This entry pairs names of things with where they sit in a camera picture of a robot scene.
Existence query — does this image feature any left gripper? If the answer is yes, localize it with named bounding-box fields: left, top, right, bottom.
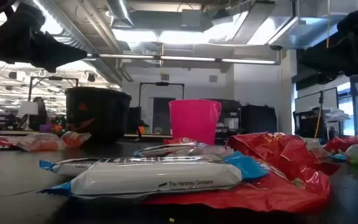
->
left=0, top=2, right=88, bottom=73

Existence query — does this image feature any red Skittles bag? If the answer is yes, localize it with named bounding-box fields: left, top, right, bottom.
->
left=226, top=132, right=341, bottom=187

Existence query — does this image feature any white blue Hershey's bar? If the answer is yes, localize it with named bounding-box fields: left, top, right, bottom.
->
left=39, top=151, right=270, bottom=181
left=37, top=161, right=244, bottom=199

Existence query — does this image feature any clear orange candy pack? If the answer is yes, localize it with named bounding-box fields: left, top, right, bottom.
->
left=15, top=133, right=67, bottom=152

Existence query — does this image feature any clear candy wrapper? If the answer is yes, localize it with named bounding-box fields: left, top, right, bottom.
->
left=303, top=138, right=332, bottom=160

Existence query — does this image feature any small blue candy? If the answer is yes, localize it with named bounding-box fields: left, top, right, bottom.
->
left=330, top=152, right=348, bottom=162

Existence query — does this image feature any silver ventilation hood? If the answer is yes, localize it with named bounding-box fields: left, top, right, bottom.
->
left=247, top=0, right=358, bottom=50

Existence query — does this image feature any white shade lamp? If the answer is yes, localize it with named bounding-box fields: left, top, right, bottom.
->
left=17, top=101, right=39, bottom=131

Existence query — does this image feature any black jack-o-lantern bucket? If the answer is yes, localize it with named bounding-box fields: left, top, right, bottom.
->
left=64, top=86, right=133, bottom=144

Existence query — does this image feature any white plastic bag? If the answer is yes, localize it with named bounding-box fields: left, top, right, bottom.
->
left=324, top=107, right=351, bottom=123

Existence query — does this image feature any whiteboard on stand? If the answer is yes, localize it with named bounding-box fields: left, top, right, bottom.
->
left=294, top=87, right=339, bottom=113

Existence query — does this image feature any black storage shelf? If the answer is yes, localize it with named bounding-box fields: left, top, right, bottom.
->
left=293, top=107, right=326, bottom=141

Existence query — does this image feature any black cabinet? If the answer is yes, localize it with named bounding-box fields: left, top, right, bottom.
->
left=240, top=104, right=278, bottom=141

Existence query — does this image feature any pink plastic bucket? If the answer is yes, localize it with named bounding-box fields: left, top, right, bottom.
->
left=168, top=99, right=223, bottom=147

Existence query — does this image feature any black shelf cart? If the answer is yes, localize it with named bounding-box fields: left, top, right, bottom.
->
left=211, top=99, right=242, bottom=140

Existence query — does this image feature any ribbed silver duct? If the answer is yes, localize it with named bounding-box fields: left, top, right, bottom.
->
left=26, top=0, right=124, bottom=86

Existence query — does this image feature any black metal frame stand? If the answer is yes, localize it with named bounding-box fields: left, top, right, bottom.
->
left=27, top=76, right=80, bottom=125
left=138, top=82, right=185, bottom=108

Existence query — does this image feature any yellow hanging cable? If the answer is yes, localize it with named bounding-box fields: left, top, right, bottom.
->
left=314, top=0, right=331, bottom=140

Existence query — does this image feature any round silver duct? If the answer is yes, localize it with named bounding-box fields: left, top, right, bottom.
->
left=106, top=0, right=135, bottom=28

